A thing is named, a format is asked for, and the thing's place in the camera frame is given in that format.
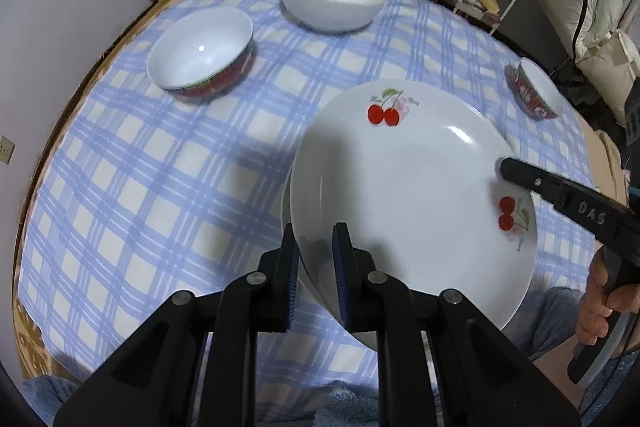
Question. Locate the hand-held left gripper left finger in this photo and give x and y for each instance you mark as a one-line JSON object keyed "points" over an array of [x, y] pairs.
{"points": [[292, 277]]}

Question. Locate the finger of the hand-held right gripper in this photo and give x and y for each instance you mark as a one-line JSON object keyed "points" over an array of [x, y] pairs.
{"points": [[525, 177]]}

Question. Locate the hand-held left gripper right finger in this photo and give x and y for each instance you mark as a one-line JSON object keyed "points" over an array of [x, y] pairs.
{"points": [[342, 277]]}

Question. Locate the white cherry-print plate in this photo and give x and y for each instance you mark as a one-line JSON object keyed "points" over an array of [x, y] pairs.
{"points": [[425, 187], [365, 339]]}

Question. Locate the small red-patterned bowl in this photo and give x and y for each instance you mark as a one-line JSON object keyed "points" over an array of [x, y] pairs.
{"points": [[537, 92]]}

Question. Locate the medium red-patterned bowl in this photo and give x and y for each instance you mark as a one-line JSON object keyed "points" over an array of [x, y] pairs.
{"points": [[200, 49]]}

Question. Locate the person's right hand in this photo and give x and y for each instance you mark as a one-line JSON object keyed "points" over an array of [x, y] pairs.
{"points": [[592, 302]]}

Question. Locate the blue fleece cloth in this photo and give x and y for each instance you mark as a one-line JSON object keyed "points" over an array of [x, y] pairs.
{"points": [[560, 317]]}

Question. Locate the blue plaid blanket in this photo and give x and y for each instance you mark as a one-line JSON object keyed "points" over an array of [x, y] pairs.
{"points": [[150, 207]]}

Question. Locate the cream massage chair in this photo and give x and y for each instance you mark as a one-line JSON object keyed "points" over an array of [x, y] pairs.
{"points": [[590, 7]]}

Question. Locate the wall socket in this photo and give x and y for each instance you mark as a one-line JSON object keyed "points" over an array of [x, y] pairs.
{"points": [[6, 150]]}

